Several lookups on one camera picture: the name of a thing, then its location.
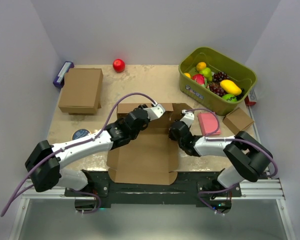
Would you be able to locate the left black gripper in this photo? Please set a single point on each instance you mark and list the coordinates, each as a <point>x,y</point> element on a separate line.
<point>143,106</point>

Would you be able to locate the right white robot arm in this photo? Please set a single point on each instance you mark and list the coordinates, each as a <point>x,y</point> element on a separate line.
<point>248,158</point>

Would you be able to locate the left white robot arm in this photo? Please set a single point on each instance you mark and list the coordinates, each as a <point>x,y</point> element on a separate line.
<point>46,164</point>

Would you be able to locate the closed brown cardboard box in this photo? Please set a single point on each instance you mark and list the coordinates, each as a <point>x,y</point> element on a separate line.
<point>81,93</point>

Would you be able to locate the small brown cardboard box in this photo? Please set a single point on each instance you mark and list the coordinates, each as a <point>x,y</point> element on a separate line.
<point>237,120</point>

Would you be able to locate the red apple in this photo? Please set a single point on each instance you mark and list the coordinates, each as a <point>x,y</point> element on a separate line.
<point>118,65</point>

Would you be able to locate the small yellow fruit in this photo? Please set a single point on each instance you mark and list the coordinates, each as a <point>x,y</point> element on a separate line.
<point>187,75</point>

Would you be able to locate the pink dragon fruit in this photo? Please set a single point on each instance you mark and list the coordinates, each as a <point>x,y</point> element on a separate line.
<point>200,79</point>

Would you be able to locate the pink notepad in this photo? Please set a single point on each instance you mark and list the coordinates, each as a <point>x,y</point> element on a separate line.
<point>208,124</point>

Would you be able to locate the orange fruit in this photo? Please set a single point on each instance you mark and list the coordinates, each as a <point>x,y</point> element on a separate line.
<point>201,66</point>

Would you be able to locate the green pear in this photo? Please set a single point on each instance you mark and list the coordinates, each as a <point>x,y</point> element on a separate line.
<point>207,73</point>

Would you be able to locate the olive green plastic tub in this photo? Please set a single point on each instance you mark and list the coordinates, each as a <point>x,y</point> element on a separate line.
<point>241,75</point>

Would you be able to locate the red grape bunch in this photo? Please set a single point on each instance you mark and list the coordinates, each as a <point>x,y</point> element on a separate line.
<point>216,89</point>

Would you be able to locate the purple white carton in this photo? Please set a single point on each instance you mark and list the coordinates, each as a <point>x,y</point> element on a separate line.
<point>59,80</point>

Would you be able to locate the dark purple grape bunch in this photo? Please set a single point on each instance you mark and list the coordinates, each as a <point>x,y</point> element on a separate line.
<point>220,76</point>

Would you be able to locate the green lime fruit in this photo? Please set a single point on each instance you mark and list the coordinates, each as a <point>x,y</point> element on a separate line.
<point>229,98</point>

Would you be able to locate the yellow mango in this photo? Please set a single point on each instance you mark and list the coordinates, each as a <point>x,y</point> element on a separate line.
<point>230,87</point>

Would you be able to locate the red white carton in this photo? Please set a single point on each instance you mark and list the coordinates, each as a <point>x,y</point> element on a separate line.
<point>251,98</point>

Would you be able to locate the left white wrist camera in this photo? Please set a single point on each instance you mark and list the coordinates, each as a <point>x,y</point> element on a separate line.
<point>155,112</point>

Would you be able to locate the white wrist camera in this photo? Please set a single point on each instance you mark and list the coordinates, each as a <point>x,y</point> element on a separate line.
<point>155,112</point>
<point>188,117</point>

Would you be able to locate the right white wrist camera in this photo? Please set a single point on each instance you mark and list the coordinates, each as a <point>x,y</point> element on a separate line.
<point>188,117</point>

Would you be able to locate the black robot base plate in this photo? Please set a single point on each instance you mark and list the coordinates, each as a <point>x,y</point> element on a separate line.
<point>183,191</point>

